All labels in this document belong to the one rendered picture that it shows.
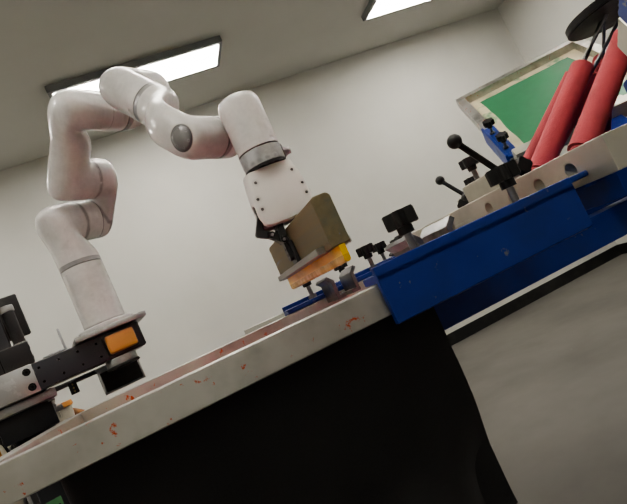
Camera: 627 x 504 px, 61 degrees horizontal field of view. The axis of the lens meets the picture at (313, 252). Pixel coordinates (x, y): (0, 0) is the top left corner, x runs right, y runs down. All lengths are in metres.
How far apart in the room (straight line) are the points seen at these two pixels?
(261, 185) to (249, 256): 3.88
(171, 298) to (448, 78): 3.58
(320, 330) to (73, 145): 0.83
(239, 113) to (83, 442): 0.56
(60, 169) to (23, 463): 0.81
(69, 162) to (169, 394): 0.80
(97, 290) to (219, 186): 3.66
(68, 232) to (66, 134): 0.22
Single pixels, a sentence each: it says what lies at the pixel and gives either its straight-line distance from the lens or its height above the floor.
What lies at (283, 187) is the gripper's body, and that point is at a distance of 0.89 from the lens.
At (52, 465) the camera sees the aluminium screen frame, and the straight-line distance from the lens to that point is 0.60.
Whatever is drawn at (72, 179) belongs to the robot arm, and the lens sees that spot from 1.30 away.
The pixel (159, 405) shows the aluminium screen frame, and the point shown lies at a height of 0.97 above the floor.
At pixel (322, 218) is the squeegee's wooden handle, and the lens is 0.72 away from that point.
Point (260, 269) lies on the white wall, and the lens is 4.76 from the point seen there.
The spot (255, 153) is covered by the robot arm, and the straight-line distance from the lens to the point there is 0.90.
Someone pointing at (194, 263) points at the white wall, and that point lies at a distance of 4.72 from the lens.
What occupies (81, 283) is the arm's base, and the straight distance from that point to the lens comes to 1.30.
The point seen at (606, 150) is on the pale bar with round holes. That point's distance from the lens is 0.76.
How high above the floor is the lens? 1.01
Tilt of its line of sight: 4 degrees up
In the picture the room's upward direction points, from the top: 25 degrees counter-clockwise
